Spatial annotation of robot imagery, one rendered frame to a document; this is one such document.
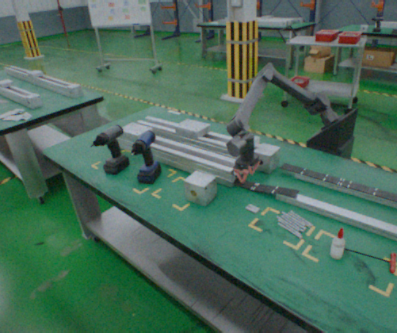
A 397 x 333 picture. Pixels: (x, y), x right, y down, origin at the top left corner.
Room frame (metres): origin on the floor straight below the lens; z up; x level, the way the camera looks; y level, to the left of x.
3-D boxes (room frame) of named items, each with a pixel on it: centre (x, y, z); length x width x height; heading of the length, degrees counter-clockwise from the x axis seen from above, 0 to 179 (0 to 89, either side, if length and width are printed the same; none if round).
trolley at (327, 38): (4.13, -1.72, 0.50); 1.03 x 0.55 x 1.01; 57
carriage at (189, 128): (1.58, 0.01, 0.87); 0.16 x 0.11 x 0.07; 50
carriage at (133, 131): (1.60, 0.33, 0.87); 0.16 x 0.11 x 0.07; 50
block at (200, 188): (1.09, -0.01, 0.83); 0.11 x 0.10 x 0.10; 143
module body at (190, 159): (1.43, 0.14, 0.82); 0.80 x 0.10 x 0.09; 50
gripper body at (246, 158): (1.14, -0.21, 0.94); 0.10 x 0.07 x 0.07; 140
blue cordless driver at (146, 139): (1.25, 0.24, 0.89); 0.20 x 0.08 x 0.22; 162
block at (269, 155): (1.30, -0.33, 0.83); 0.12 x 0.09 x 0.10; 140
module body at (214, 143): (1.58, 0.01, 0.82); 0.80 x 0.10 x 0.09; 50
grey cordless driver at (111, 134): (1.36, 0.42, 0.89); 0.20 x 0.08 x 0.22; 149
